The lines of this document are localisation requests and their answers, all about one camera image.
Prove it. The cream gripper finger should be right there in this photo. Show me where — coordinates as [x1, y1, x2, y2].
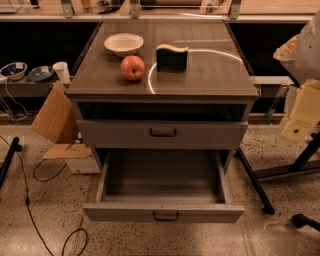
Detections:
[280, 79, 320, 142]

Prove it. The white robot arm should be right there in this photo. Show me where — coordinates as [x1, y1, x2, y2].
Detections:
[273, 11, 320, 144]

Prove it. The open grey lower drawer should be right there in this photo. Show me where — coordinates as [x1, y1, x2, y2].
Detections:
[83, 149, 244, 223]

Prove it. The grey wooden drawer cabinet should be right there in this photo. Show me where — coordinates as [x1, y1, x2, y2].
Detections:
[67, 19, 258, 164]

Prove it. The closed grey upper drawer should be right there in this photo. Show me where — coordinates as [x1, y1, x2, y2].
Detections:
[77, 120, 248, 150]

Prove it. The black stand legs right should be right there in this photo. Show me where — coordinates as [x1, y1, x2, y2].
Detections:
[235, 132, 320, 215]

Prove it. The black caster foot right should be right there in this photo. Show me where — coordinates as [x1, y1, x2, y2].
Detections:
[291, 214, 320, 232]

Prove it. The red apple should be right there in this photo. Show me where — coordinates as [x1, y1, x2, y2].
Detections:
[120, 55, 145, 81]

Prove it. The white ceramic bowl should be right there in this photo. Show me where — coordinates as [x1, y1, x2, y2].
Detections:
[104, 33, 144, 57]

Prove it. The brown cardboard box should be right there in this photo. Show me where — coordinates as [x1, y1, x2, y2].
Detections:
[31, 82, 92, 159]

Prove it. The white foam cup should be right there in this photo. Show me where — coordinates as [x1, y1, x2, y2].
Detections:
[53, 62, 70, 84]

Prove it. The blue bowl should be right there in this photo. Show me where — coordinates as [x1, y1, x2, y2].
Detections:
[28, 66, 54, 83]
[0, 62, 27, 81]

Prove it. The grey side shelf left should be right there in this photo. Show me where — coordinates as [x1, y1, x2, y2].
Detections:
[0, 76, 59, 97]

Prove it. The black bar left floor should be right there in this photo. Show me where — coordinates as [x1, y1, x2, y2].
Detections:
[0, 137, 22, 188]

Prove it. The blue bowl far left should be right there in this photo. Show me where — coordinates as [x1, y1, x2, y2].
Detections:
[0, 62, 27, 81]

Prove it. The black floor cable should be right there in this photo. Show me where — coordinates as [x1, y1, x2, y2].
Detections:
[0, 135, 89, 256]

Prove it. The white cable on shelf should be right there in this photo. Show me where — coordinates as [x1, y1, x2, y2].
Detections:
[0, 75, 29, 123]

